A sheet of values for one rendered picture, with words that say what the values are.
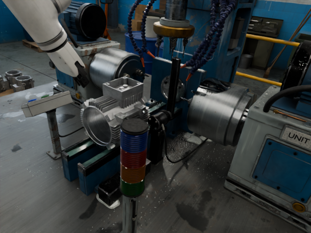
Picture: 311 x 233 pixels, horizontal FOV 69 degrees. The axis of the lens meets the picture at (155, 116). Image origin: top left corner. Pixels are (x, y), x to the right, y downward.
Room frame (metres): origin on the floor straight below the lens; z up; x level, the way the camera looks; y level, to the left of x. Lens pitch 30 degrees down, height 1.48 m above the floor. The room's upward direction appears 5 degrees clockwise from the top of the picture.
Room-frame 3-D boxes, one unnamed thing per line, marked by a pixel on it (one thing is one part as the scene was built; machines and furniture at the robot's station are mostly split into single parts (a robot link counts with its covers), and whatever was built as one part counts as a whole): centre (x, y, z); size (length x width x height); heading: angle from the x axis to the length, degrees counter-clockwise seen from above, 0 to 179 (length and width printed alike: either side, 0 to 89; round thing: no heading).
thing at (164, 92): (1.09, -0.08, 1.02); 0.15 x 0.02 x 0.15; 55
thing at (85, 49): (1.36, 0.46, 0.99); 0.35 x 0.31 x 0.37; 55
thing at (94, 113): (0.77, 0.15, 1.01); 0.20 x 0.19 x 0.19; 146
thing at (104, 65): (1.22, 0.27, 1.04); 0.37 x 0.25 x 0.25; 55
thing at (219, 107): (0.83, -0.29, 1.04); 0.41 x 0.25 x 0.25; 55
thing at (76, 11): (1.36, 0.52, 1.16); 0.33 x 0.26 x 0.42; 55
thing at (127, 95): (0.80, 0.13, 1.11); 0.12 x 0.11 x 0.07; 146
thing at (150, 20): (3.22, 0.18, 0.99); 0.24 x 0.22 x 0.24; 57
